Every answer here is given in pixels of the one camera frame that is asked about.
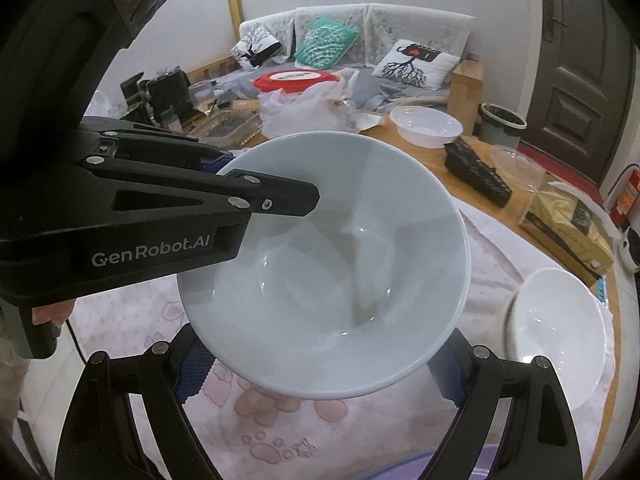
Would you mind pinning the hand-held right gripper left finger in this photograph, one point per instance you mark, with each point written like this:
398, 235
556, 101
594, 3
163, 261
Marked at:
197, 370

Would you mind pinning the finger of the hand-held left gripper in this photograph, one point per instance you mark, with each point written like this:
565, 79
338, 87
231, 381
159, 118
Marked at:
280, 197
165, 142

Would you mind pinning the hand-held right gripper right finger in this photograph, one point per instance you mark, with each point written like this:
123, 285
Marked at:
447, 382

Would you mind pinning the white ceramic bowl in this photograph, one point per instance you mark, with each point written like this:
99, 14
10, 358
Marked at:
325, 260

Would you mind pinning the cream ceramic bowl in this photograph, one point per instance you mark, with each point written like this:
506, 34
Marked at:
555, 330

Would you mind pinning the person's left hand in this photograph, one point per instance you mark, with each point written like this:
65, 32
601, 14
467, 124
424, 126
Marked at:
50, 312

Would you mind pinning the black appliance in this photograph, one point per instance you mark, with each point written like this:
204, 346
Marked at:
167, 95

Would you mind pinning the paw print tablecloth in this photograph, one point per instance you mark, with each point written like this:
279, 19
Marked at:
125, 320

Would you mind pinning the glass tray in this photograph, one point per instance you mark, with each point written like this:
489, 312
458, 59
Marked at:
230, 127

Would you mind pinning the white plastic bag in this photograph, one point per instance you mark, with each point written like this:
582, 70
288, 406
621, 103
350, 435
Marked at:
310, 110

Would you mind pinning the black and white cushion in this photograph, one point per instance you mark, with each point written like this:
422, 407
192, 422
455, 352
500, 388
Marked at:
255, 47

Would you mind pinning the yellow rolled mat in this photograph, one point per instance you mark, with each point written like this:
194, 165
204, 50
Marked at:
233, 20

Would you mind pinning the grey sofa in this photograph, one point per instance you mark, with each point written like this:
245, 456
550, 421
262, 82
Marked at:
370, 80

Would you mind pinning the white plastic bowl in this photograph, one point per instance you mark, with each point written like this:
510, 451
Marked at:
425, 127

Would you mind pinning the teal leaf cushion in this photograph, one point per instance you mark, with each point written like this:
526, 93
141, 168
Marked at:
325, 42

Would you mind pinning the person's beige trousers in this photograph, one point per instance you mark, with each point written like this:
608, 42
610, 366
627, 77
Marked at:
12, 380

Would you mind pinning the white tree print cushion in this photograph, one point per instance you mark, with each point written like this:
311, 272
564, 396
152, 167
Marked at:
415, 62

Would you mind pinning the gold tissue box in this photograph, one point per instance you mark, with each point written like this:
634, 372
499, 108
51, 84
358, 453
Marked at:
565, 225

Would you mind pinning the black pouch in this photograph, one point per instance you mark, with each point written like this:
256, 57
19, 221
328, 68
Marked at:
477, 172

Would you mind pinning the wooden side table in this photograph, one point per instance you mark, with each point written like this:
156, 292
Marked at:
465, 95

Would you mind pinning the white lace sofa cover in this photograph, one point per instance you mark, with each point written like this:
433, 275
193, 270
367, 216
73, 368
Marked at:
400, 22

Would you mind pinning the white round appliance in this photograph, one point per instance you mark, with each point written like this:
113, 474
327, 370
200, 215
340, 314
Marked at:
631, 250

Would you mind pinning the clear plastic lid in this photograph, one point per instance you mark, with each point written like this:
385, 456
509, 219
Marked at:
517, 165

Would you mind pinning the trash bin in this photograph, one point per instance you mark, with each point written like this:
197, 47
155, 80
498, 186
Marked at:
500, 127

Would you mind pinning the red fire extinguisher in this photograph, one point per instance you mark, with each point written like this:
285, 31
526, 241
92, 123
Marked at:
629, 195

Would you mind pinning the dark entrance door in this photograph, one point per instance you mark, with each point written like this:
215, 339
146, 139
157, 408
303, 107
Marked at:
580, 85

